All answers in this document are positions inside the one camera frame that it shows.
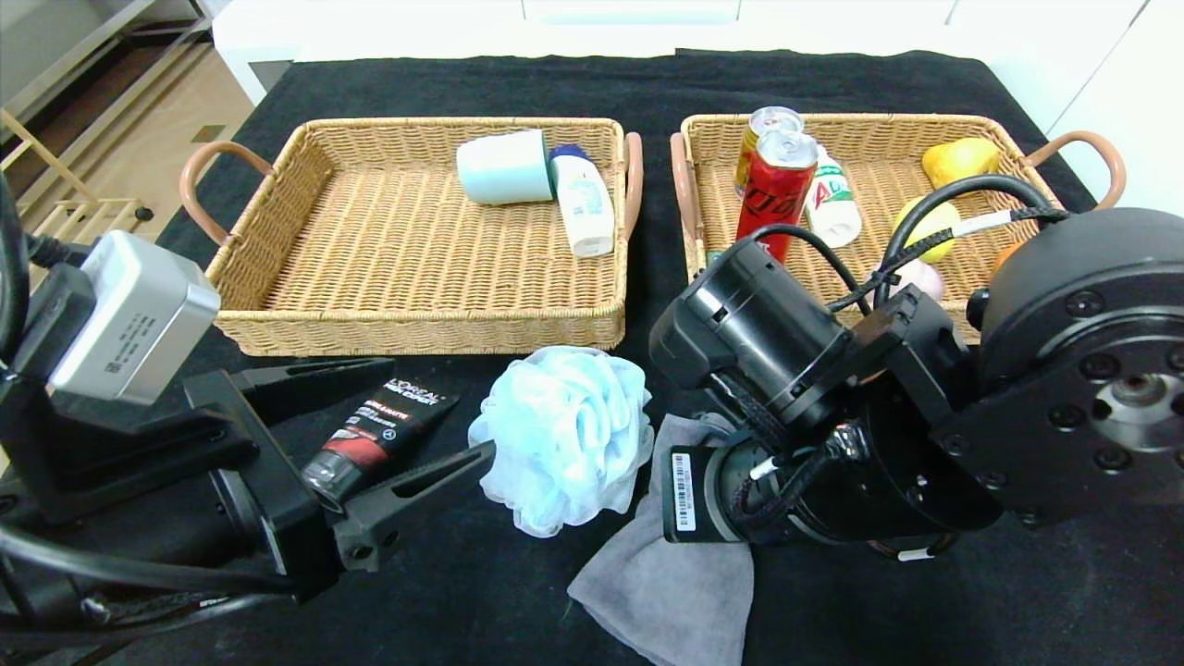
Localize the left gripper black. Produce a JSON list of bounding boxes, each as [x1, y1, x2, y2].
[[122, 356, 498, 602]]

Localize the blue mesh bath sponge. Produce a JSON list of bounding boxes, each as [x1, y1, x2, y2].
[[467, 346, 656, 539]]

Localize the grey towel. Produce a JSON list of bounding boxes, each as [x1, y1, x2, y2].
[[567, 413, 755, 666]]

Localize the red cola can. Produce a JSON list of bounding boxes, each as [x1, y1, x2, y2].
[[735, 129, 820, 265]]

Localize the pink egg-shaped food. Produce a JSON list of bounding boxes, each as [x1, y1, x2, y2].
[[874, 259, 945, 302]]

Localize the yellow lemon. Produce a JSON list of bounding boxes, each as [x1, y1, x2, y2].
[[893, 195, 963, 264]]

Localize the woven wicker basket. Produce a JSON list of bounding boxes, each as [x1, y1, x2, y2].
[[179, 117, 644, 358], [670, 113, 1128, 350]]

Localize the black face wash tube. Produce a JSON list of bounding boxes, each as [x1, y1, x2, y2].
[[301, 378, 461, 508]]

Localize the pale blue cup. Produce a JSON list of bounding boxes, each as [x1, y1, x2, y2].
[[456, 129, 554, 205]]

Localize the white lotion bottle blue cap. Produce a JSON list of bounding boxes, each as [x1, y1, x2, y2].
[[549, 144, 616, 259]]

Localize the beige wooden rack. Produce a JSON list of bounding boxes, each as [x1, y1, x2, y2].
[[0, 106, 156, 246]]

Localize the grey shelf unit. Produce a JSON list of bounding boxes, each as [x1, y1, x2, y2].
[[0, 0, 214, 123]]

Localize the gold energy drink can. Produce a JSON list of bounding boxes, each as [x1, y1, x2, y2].
[[735, 105, 805, 197]]

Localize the white AD milk bottle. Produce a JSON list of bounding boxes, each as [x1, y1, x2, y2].
[[803, 145, 863, 250]]

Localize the black table cloth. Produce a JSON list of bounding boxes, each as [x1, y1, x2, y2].
[[0, 48, 1184, 666]]

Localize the yellow pear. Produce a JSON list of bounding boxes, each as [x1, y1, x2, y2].
[[921, 137, 1001, 191]]

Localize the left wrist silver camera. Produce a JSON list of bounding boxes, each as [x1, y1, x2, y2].
[[48, 230, 221, 406]]

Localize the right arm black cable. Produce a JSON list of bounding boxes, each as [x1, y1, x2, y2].
[[749, 174, 1065, 314]]

